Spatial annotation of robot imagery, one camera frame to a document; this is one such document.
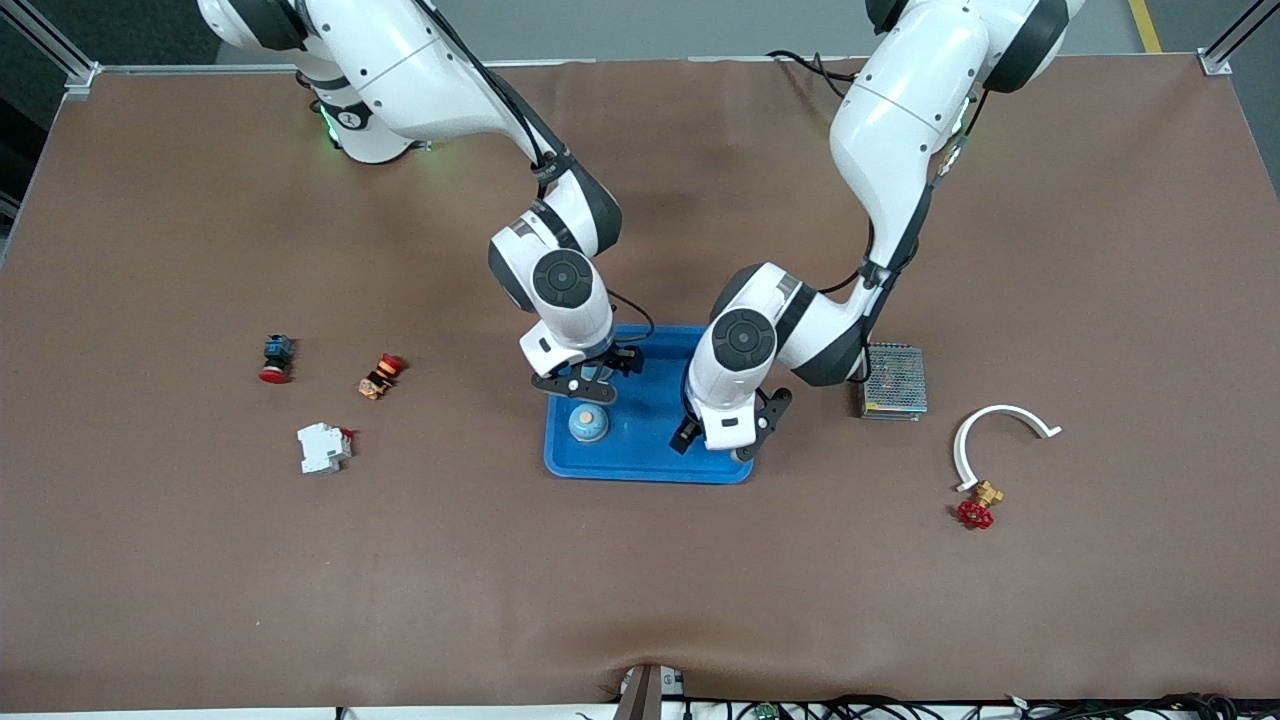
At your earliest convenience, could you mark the blue plastic tray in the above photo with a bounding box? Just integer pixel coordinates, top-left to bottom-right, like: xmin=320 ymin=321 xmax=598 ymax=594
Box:
xmin=543 ymin=322 xmax=755 ymax=486

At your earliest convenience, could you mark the metal mesh power supply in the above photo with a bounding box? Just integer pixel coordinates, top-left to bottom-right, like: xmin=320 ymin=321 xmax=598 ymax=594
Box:
xmin=862 ymin=343 xmax=929 ymax=423

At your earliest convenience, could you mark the brown table cover mat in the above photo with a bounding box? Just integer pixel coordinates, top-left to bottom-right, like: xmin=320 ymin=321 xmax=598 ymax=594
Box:
xmin=0 ymin=55 xmax=1280 ymax=716

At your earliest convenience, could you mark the white circuit breaker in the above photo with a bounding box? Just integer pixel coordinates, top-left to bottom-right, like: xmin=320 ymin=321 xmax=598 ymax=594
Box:
xmin=296 ymin=422 xmax=355 ymax=476

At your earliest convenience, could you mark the red emergency push button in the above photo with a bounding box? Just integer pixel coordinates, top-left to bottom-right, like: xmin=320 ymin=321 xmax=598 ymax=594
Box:
xmin=258 ymin=334 xmax=298 ymax=385

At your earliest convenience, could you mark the yellow floor tape strip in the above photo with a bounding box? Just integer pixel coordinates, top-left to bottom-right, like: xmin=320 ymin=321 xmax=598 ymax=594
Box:
xmin=1128 ymin=0 xmax=1166 ymax=54

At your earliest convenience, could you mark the orange red selector switch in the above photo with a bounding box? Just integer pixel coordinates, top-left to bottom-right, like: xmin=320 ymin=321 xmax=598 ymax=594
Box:
xmin=358 ymin=353 xmax=405 ymax=402

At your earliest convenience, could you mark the brass valve red handle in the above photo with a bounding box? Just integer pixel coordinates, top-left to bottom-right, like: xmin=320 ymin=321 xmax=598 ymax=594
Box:
xmin=955 ymin=480 xmax=1005 ymax=531

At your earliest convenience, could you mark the white curved plastic bracket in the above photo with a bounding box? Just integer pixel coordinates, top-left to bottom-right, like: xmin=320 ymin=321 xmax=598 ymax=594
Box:
xmin=951 ymin=404 xmax=1063 ymax=493

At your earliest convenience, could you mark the black tangled cable bundle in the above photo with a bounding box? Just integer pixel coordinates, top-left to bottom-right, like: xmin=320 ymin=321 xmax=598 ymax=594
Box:
xmin=575 ymin=693 xmax=1280 ymax=720

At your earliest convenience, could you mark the black base cable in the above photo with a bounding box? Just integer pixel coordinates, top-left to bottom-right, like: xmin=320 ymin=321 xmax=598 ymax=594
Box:
xmin=765 ymin=48 xmax=851 ymax=101

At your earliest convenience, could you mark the aluminium frame post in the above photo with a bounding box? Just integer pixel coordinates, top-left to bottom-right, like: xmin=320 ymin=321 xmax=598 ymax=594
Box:
xmin=0 ymin=0 xmax=101 ymax=99
xmin=1200 ymin=0 xmax=1280 ymax=76

